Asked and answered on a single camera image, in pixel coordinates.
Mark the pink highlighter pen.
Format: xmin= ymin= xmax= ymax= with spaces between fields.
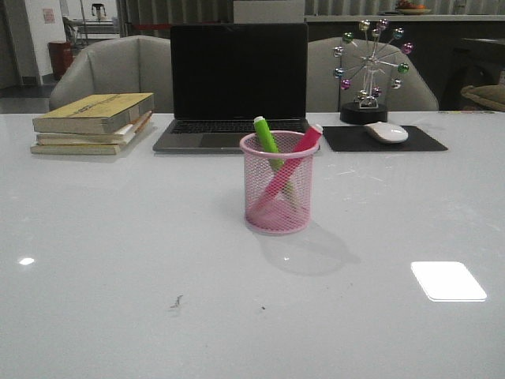
xmin=251 ymin=124 xmax=324 ymax=212

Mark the green highlighter pen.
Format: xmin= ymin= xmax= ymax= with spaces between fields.
xmin=253 ymin=116 xmax=297 ymax=207

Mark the pink mesh pen holder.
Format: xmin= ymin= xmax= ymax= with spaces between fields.
xmin=240 ymin=131 xmax=320 ymax=235

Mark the black mouse pad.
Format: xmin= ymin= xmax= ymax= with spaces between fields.
xmin=324 ymin=126 xmax=447 ymax=152

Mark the grey laptop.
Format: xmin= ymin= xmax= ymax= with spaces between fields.
xmin=153 ymin=23 xmax=309 ymax=154

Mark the middle cream book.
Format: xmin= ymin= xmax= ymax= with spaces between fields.
xmin=36 ymin=111 xmax=152 ymax=145

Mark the white computer mouse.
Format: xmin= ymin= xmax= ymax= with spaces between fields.
xmin=364 ymin=122 xmax=409 ymax=144

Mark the right beige armchair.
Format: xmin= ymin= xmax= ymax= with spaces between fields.
xmin=306 ymin=37 xmax=439 ymax=112

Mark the beige armchair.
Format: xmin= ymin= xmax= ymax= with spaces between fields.
xmin=49 ymin=36 xmax=174 ymax=113
xmin=306 ymin=37 xmax=439 ymax=112

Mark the top yellow book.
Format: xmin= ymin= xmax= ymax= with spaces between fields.
xmin=32 ymin=92 xmax=155 ymax=134

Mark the yellow book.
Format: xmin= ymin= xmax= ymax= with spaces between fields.
xmin=30 ymin=138 xmax=134 ymax=155
xmin=32 ymin=92 xmax=155 ymax=134

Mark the ferris wheel desk ornament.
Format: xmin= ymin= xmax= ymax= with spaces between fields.
xmin=333 ymin=18 xmax=410 ymax=125

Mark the left beige armchair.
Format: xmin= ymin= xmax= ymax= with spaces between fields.
xmin=49 ymin=36 xmax=174 ymax=113

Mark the white cabinet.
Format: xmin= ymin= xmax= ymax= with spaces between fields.
xmin=233 ymin=1 xmax=305 ymax=24

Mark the red barrier belt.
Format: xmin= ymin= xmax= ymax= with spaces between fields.
xmin=125 ymin=22 xmax=173 ymax=31

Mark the bottom yellow book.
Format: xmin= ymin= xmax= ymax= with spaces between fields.
xmin=30 ymin=138 xmax=134 ymax=155

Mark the red trash bin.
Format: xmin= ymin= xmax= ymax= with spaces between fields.
xmin=48 ymin=41 xmax=73 ymax=80

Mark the fruit bowl on counter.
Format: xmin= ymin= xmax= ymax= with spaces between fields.
xmin=395 ymin=0 xmax=431 ymax=15

